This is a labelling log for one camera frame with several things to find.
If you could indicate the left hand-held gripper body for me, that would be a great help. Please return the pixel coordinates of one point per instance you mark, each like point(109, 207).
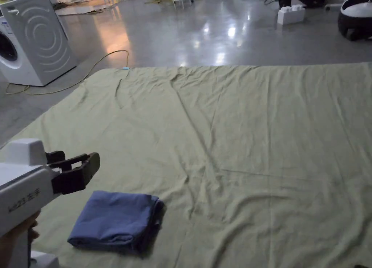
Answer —
point(20, 189)

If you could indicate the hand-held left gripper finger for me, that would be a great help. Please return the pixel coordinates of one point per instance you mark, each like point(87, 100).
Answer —
point(56, 158)
point(75, 179)

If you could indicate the white and black robot base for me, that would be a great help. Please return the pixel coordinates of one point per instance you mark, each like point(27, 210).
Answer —
point(356, 16)

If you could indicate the person's left hand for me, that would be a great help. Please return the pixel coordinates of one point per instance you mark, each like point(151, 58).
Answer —
point(13, 247)

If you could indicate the folded blue garment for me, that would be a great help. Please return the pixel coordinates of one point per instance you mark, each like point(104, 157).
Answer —
point(116, 221)

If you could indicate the white washing machine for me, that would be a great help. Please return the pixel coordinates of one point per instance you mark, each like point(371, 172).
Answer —
point(37, 44)

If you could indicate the flat cardboard sheets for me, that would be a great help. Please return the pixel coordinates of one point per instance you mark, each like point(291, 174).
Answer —
point(78, 8)

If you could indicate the bed with pale green sheet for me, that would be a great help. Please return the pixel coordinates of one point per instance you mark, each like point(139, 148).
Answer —
point(247, 134)

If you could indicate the white foam block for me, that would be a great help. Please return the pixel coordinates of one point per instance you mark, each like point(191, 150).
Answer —
point(290, 15)

